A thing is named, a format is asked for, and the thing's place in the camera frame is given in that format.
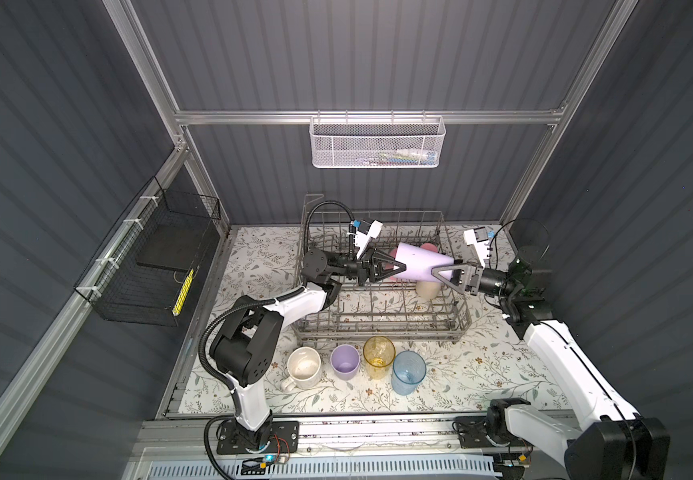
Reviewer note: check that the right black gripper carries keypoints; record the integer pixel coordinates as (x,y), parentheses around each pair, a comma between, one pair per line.
(465,279)

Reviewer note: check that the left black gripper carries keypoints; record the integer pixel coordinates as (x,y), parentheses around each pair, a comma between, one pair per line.
(365,272)

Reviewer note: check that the beige plastic cup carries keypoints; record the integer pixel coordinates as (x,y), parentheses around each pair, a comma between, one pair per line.
(427,290)

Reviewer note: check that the large lilac plastic cup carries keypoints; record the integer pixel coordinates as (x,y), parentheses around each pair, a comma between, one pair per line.
(419,263)

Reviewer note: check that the yellow transparent cup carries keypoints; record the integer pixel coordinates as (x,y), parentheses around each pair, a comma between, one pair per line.
(378,353)

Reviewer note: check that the blue transparent cup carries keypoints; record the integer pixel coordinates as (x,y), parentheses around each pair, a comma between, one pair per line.
(408,371)

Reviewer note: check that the white ceramic mug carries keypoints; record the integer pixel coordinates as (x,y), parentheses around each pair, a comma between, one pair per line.
(304,369)

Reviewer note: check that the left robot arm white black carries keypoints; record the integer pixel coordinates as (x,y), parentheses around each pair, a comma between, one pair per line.
(237,347)

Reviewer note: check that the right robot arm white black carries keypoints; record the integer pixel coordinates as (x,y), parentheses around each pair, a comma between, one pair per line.
(612,440)

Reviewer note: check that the small lilac plastic cup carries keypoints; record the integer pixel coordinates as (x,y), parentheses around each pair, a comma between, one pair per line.
(345,361)

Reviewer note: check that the floral table mat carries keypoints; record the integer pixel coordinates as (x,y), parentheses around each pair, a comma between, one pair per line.
(487,362)

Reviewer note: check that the items in white basket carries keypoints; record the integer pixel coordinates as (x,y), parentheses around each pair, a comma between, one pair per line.
(413,157)

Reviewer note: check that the yellow brush in basket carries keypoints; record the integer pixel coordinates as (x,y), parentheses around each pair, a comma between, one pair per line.
(183,293)

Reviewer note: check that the white vented front panel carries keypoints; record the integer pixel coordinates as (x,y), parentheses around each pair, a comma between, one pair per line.
(364,467)

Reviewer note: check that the grey wire dish rack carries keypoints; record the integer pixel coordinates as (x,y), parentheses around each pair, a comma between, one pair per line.
(392,307)

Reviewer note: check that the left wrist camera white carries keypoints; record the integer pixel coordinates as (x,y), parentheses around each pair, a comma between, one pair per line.
(365,230)

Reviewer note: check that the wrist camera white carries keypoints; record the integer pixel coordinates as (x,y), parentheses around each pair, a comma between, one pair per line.
(365,230)
(480,238)

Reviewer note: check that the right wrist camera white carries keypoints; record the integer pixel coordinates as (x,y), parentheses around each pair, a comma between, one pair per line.
(480,238)

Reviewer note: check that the white mesh wall basket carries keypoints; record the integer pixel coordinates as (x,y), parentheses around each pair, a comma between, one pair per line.
(354,143)

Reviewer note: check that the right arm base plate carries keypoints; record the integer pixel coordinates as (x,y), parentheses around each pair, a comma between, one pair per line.
(479,432)

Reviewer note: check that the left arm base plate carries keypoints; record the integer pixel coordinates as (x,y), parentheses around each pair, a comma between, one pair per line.
(234,439)

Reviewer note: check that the black wire wall basket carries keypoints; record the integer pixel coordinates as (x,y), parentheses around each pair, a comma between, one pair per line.
(136,277)

